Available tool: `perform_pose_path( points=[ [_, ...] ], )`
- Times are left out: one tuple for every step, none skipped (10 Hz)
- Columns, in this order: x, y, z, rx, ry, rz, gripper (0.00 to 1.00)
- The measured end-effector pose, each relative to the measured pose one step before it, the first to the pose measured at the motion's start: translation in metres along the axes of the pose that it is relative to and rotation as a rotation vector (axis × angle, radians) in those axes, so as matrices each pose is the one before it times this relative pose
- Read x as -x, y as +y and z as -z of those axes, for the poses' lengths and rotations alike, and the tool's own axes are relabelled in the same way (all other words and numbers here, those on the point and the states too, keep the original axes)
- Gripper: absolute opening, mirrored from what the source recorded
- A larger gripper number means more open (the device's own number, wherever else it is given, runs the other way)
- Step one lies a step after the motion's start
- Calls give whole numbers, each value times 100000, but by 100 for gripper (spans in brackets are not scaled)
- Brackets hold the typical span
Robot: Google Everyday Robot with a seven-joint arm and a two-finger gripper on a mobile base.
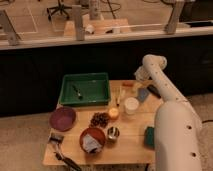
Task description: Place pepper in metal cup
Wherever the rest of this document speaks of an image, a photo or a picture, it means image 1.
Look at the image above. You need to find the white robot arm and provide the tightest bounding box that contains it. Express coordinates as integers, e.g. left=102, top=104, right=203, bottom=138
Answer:
left=134, top=54, right=202, bottom=171

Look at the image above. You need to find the white plastic cup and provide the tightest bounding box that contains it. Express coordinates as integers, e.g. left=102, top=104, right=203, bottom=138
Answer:
left=124, top=97, right=139, bottom=114

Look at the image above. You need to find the small metal cup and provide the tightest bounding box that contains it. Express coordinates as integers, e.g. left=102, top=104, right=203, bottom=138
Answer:
left=107, top=127, right=120, bottom=141

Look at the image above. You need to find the orange fruit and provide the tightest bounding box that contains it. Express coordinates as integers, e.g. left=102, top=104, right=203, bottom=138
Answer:
left=108, top=108, right=119, bottom=120

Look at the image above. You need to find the green plastic tray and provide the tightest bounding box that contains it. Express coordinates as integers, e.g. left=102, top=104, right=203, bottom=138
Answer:
left=58, top=73, right=111, bottom=107

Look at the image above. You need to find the green sponge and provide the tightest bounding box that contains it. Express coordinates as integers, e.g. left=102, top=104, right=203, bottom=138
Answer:
left=144, top=127, right=155, bottom=149

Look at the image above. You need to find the bunch of dark grapes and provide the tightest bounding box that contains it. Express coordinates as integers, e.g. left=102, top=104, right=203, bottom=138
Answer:
left=90, top=113, right=109, bottom=128

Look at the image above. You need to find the small tool in tray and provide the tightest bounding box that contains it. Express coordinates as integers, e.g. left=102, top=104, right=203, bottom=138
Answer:
left=72, top=85, right=83, bottom=100

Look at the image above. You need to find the red brown bowl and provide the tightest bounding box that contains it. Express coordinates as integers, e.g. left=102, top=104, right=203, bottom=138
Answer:
left=79, top=128, right=106, bottom=153

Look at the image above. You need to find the grey blue cloth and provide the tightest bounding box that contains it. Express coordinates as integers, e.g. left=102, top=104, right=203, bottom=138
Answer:
left=82, top=134, right=102, bottom=154

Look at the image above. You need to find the purple plate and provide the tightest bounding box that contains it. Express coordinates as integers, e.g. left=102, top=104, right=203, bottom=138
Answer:
left=49, top=106, right=76, bottom=132

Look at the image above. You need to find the black office chair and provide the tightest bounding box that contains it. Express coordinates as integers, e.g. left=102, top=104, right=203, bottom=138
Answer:
left=46, top=0, right=71, bottom=21

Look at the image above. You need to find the yellow handled utensil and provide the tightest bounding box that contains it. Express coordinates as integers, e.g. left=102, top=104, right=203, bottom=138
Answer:
left=116, top=87, right=125, bottom=107

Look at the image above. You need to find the black handled brush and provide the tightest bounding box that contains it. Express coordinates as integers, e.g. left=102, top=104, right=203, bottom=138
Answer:
left=48, top=133, right=82, bottom=171

